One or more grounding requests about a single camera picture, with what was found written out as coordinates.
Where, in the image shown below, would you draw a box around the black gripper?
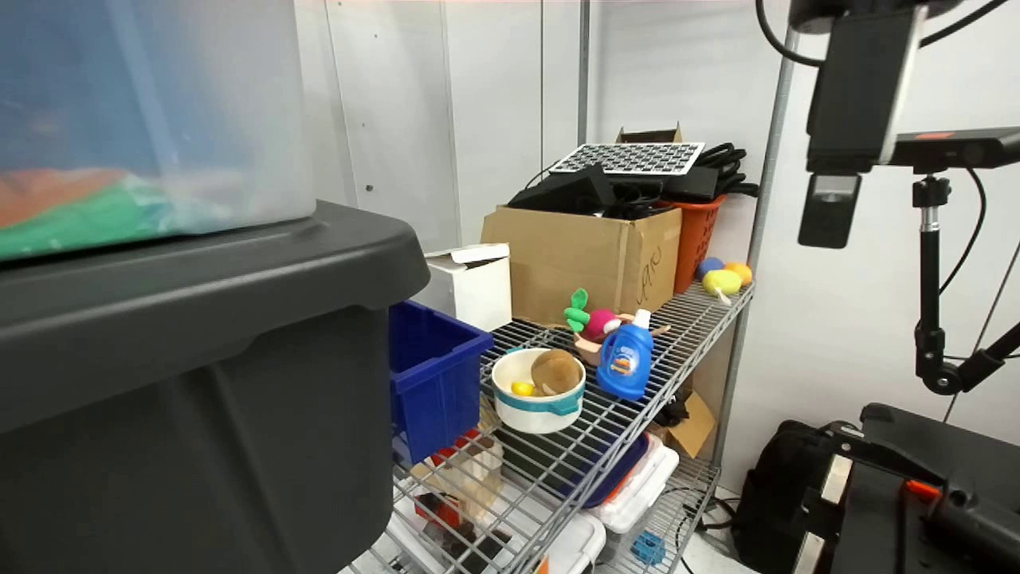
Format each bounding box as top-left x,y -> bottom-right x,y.
795,22 -> 918,251

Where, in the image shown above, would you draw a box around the brown bread plush toy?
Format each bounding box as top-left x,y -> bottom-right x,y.
530,351 -> 582,399

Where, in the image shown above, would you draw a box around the yellow orange blue ball toy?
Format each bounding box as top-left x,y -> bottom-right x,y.
694,255 -> 754,307

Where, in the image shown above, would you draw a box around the blue toy detergent bottle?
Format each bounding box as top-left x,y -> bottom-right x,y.
591,307 -> 659,406

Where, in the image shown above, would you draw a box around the pink radish plush green leaves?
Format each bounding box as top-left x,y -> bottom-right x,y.
561,285 -> 625,344

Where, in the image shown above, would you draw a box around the cream pot with teal band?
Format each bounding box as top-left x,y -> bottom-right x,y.
487,344 -> 588,435

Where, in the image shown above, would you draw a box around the blue plastic bin container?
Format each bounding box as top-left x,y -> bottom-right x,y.
386,299 -> 498,467

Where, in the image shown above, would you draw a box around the orange plastic bucket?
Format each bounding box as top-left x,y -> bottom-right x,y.
672,196 -> 727,296

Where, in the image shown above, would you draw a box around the black gridded keyboard panel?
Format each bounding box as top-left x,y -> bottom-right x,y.
548,136 -> 706,182

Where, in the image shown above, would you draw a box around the brown cardboard box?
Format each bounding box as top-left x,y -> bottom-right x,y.
481,203 -> 686,329

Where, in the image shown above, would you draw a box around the black bag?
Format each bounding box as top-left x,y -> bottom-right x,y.
731,417 -> 865,574

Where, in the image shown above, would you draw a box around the black equipment with orange knob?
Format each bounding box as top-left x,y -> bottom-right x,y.
789,399 -> 1020,574

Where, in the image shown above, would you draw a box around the white plastic case orange trim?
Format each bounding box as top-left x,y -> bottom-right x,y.
588,433 -> 682,536
536,509 -> 607,574

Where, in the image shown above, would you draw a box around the white cardboard box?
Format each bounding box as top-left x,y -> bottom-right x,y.
421,243 -> 516,334

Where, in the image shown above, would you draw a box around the small blue round object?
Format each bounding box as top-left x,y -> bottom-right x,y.
629,526 -> 669,569

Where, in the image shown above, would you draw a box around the black plastic storage tote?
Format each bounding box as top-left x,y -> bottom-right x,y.
0,200 -> 433,574

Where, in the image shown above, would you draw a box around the clear plastic storage tote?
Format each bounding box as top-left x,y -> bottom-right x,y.
0,0 -> 318,263

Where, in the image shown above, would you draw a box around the black camera on stand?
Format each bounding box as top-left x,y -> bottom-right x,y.
888,124 -> 1020,399

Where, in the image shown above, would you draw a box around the metal wire shelf rack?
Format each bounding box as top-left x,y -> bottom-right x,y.
346,0 -> 802,574

